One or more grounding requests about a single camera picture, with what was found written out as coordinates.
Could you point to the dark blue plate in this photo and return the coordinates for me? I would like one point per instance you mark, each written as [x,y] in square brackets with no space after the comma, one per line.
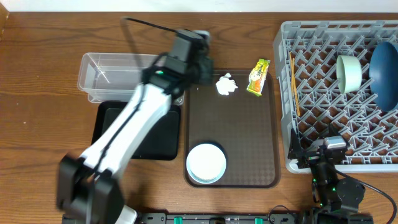
[383,71]

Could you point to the mint green bowl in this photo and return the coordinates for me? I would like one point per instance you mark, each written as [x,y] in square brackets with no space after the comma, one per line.
[348,73]

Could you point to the wooden chopstick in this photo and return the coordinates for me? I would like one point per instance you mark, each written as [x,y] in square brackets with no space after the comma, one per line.
[292,81]
[294,87]

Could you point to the brown serving tray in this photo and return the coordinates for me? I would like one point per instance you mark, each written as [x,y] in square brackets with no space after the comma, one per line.
[243,125]

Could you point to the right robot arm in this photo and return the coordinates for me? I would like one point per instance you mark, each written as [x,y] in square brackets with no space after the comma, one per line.
[338,199]

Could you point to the white tissue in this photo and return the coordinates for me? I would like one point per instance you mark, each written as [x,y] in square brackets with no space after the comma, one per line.
[226,85]

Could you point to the green orange snack wrapper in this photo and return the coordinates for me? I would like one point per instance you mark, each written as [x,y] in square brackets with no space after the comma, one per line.
[258,76]

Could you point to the black rectangular tray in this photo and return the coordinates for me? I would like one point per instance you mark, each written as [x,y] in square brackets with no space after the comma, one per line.
[161,143]

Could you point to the grey dishwasher rack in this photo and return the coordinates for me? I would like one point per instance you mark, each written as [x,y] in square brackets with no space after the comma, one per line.
[305,54]

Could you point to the white bowl light blue rim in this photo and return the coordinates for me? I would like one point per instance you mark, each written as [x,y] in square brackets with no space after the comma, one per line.
[206,163]

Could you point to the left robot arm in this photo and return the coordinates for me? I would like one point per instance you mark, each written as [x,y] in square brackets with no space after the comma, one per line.
[88,186]

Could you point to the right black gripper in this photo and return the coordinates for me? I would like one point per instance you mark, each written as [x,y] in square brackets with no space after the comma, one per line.
[296,152]

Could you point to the clear plastic bin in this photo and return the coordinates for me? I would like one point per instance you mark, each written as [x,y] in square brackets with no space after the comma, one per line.
[111,76]

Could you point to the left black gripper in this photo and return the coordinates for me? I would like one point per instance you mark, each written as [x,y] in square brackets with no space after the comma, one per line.
[209,65]

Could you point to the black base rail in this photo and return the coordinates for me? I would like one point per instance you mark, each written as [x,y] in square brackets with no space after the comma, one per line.
[277,218]

